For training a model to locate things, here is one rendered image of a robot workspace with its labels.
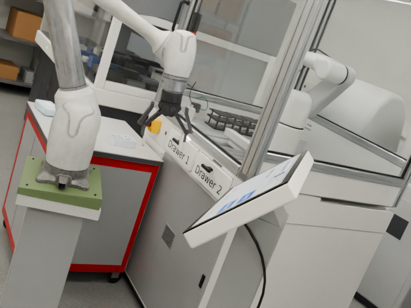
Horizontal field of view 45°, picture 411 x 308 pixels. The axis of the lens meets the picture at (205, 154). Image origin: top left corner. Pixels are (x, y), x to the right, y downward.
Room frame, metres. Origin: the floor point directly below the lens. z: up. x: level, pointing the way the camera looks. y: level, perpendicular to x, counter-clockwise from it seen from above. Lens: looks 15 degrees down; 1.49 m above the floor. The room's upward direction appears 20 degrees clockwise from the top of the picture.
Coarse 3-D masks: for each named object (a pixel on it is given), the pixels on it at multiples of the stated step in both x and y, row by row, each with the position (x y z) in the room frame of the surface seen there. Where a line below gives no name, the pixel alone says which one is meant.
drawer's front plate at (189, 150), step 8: (168, 136) 2.42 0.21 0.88; (176, 136) 2.36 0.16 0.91; (176, 144) 2.34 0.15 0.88; (184, 144) 2.28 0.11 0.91; (192, 144) 2.25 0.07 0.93; (184, 152) 2.26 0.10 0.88; (192, 152) 2.20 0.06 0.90; (184, 160) 2.24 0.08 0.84; (192, 160) 2.18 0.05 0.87; (192, 168) 2.19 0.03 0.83
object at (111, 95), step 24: (144, 0) 2.93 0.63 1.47; (168, 0) 3.01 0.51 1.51; (120, 24) 2.88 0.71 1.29; (168, 24) 3.04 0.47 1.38; (48, 48) 3.89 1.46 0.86; (48, 72) 4.01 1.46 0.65; (48, 96) 3.85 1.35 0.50; (96, 96) 2.87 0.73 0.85; (120, 96) 2.95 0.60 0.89; (144, 96) 3.03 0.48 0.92; (24, 120) 4.35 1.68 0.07; (144, 120) 3.08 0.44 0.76
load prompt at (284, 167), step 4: (292, 160) 1.54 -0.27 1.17; (284, 164) 1.54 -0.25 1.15; (288, 164) 1.48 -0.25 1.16; (280, 168) 1.50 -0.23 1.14; (284, 168) 1.44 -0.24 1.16; (288, 168) 1.39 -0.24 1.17; (276, 172) 1.43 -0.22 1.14; (280, 172) 1.38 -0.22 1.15; (284, 172) 1.33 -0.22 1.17; (276, 176) 1.34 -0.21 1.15; (280, 176) 1.30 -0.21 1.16; (272, 180) 1.30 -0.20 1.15
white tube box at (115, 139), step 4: (108, 136) 2.40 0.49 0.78; (112, 136) 2.37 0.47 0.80; (116, 136) 2.41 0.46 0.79; (120, 136) 2.42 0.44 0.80; (124, 136) 2.45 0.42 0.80; (128, 136) 2.48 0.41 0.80; (108, 140) 2.39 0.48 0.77; (112, 140) 2.36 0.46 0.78; (116, 140) 2.35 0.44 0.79; (120, 140) 2.36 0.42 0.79; (124, 140) 2.38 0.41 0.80; (128, 140) 2.41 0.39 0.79; (132, 140) 2.43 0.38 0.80; (112, 144) 2.35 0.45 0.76; (116, 144) 2.35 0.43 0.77; (120, 144) 2.37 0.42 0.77; (124, 144) 2.38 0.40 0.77; (128, 144) 2.40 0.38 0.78; (132, 144) 2.41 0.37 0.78
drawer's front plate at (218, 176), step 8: (200, 152) 2.16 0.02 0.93; (200, 160) 2.13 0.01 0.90; (208, 160) 2.08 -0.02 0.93; (200, 168) 2.11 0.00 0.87; (216, 168) 2.02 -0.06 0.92; (200, 176) 2.10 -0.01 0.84; (208, 176) 2.05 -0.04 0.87; (216, 176) 2.00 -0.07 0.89; (224, 176) 1.95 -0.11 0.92; (208, 184) 2.03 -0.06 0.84; (216, 184) 1.98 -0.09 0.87; (224, 184) 1.94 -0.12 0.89; (216, 192) 1.97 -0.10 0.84; (224, 192) 1.92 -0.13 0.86
